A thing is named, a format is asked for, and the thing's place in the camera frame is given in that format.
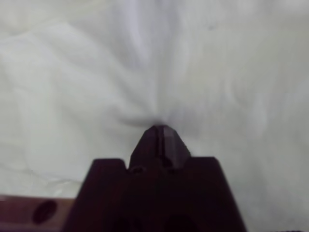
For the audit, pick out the white t-shirt with black logo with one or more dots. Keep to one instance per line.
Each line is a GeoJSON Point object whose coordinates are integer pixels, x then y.
{"type": "Point", "coordinates": [96, 72]}

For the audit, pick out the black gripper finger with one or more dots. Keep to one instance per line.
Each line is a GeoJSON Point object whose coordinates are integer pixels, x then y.
{"type": "Point", "coordinates": [175, 149]}
{"type": "Point", "coordinates": [144, 149]}

